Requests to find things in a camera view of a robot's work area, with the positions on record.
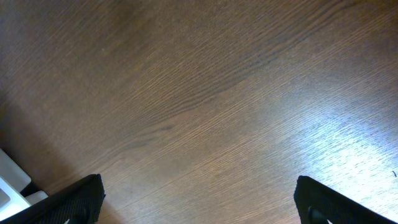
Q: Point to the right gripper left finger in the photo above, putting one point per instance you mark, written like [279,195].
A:
[78,203]

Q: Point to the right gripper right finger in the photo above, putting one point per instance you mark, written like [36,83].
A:
[317,203]

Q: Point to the white plastic cutlery tray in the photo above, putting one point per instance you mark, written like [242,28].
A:
[13,181]

